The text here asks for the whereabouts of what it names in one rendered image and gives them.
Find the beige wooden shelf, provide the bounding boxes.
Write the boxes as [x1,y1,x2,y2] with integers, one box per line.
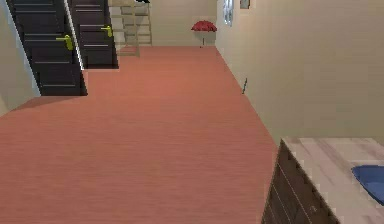
[108,0,153,58]

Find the yellow door handle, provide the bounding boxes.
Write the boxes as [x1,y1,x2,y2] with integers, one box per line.
[100,25,114,38]
[55,34,74,52]

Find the blue bowl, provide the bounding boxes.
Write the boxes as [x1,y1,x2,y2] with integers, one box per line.
[350,164,384,207]

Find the dark chest of drawers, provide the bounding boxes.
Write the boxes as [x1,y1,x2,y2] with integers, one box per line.
[260,136,384,224]

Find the black room door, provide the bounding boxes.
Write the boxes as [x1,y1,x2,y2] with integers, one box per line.
[68,0,120,70]
[5,0,88,97]

